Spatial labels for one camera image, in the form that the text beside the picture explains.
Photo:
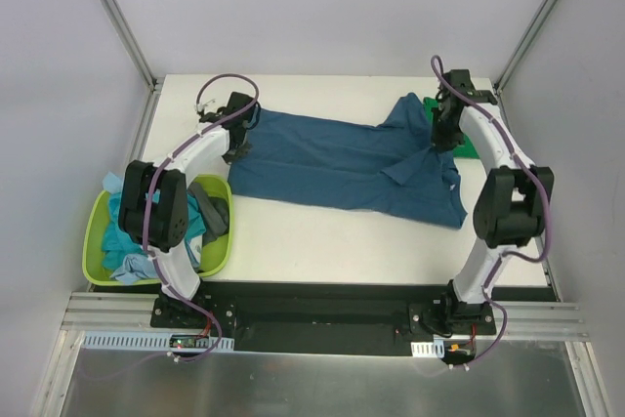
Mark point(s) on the left aluminium frame post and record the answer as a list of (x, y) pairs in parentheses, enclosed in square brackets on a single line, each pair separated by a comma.
[(129, 41)]

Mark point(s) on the white cable duct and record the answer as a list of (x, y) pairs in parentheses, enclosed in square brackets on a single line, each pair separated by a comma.
[(434, 349), (155, 342)]

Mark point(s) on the right white cable duct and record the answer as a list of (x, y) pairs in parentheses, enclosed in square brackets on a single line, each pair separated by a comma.
[(434, 349)]

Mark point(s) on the right aluminium frame post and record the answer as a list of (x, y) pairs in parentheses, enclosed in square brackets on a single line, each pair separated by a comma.
[(529, 36)]

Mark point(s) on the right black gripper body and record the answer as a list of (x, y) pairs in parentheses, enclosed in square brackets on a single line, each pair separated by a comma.
[(445, 133)]

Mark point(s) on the dark grey t shirt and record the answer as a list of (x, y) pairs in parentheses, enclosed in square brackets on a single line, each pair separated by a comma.
[(214, 212)]

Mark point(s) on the light blue t shirt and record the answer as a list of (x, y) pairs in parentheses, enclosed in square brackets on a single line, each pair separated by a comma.
[(125, 258)]

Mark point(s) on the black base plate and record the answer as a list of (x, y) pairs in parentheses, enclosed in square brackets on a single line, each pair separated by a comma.
[(300, 318)]

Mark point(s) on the folded green t shirt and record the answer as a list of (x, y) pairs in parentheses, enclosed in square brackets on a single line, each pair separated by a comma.
[(466, 150)]

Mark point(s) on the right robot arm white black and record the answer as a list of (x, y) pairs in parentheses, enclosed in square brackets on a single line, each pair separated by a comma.
[(512, 207)]

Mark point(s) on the lime green plastic basket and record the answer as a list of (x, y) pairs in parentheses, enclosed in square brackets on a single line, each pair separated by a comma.
[(213, 257)]

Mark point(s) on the turquoise t shirt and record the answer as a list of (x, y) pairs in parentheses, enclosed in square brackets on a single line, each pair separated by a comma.
[(193, 237)]

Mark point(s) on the aluminium frame post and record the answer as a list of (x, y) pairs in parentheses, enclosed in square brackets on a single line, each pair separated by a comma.
[(129, 41), (529, 36)]

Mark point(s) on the dark blue t shirt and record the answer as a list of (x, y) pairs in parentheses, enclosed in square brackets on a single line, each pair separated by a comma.
[(390, 168)]

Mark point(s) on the left white cable duct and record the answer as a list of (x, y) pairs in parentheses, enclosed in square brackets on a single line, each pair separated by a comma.
[(155, 342)]

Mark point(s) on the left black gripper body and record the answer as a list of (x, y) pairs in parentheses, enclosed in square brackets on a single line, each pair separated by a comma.
[(239, 145)]

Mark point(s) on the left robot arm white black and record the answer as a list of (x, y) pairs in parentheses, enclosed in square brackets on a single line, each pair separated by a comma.
[(154, 199)]

